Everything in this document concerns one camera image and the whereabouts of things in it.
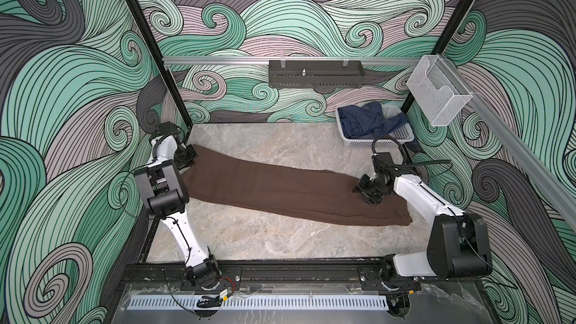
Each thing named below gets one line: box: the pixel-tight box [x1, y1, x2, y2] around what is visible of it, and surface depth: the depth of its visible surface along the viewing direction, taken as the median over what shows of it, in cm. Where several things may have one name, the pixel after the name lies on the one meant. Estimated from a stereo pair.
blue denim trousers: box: [337, 102, 408, 139], surface depth 114 cm
